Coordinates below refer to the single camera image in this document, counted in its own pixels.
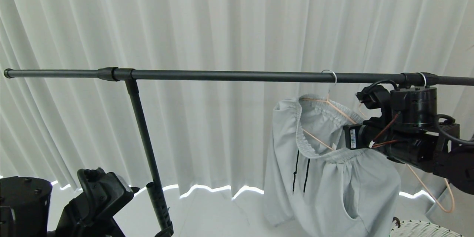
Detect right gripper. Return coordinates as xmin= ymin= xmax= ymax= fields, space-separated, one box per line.
xmin=343 ymin=117 xmax=393 ymax=160

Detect pink clothes hanger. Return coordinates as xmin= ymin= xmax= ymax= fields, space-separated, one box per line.
xmin=299 ymin=70 xmax=360 ymax=152
xmin=357 ymin=72 xmax=455 ymax=214

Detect pale grey shorts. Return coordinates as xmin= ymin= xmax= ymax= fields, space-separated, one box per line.
xmin=263 ymin=94 xmax=402 ymax=237

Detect white laundry basket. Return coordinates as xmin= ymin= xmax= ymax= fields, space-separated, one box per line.
xmin=391 ymin=217 xmax=463 ymax=237

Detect black clothes rack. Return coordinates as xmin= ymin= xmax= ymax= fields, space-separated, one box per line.
xmin=4 ymin=67 xmax=474 ymax=237

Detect white curtain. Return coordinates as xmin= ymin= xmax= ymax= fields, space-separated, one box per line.
xmin=0 ymin=0 xmax=474 ymax=200

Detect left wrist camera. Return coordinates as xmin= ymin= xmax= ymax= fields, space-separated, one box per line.
xmin=56 ymin=168 xmax=139 ymax=237

